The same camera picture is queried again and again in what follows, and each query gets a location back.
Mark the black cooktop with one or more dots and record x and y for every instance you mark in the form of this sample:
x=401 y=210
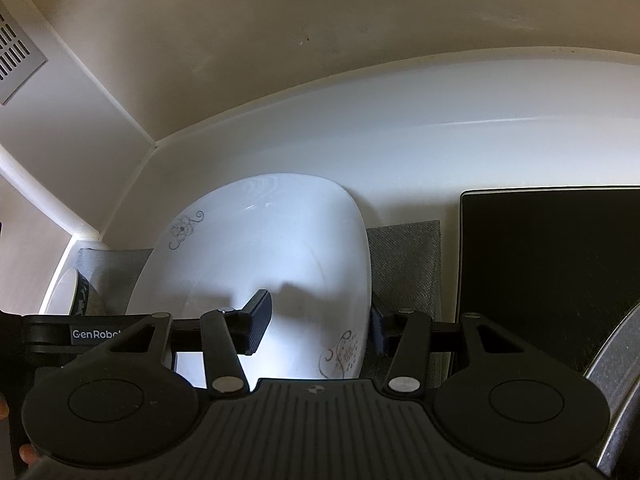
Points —
x=540 y=260

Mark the white plate with flower print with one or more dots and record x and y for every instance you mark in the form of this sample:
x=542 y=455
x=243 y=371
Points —
x=280 y=240

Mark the metal pan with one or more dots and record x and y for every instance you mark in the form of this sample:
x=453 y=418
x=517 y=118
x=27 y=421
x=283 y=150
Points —
x=620 y=360

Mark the grey mat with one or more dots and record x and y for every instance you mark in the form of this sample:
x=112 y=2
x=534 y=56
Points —
x=405 y=260

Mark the white bowl with patterned exterior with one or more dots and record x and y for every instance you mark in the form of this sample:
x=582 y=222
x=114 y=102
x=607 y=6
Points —
x=65 y=292

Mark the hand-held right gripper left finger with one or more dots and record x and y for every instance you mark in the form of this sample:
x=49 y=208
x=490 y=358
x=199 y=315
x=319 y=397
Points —
x=257 y=325

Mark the grey vent grille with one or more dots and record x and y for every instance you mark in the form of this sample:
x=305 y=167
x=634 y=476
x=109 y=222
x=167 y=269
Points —
x=20 y=55

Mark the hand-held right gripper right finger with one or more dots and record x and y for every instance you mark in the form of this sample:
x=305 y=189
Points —
x=380 y=332

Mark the person's left hand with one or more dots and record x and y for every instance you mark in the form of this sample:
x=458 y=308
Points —
x=27 y=455

